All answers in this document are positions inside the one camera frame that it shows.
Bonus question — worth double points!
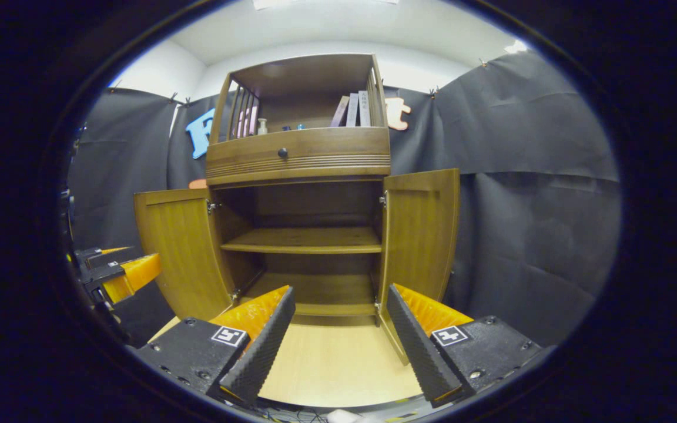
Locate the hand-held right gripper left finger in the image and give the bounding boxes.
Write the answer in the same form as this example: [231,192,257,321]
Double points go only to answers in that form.
[138,286,297,407]

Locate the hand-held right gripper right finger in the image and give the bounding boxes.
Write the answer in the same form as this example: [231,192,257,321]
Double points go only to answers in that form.
[386,284,542,409]

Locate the wooden shoe cabinet door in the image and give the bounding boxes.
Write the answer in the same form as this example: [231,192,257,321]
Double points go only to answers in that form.
[134,188,236,321]
[377,169,461,365]

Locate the wooden double-door shoe cabinet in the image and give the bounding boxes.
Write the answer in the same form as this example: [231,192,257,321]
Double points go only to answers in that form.
[134,53,461,365]

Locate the wooden cabinet drawer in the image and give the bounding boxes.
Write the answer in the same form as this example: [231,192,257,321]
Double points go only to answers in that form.
[206,127,391,171]

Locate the black backdrop cloth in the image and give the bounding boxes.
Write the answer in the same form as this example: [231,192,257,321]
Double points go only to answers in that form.
[67,50,621,347]

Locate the large ceiling light panel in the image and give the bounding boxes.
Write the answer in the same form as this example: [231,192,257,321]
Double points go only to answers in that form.
[253,0,401,10]

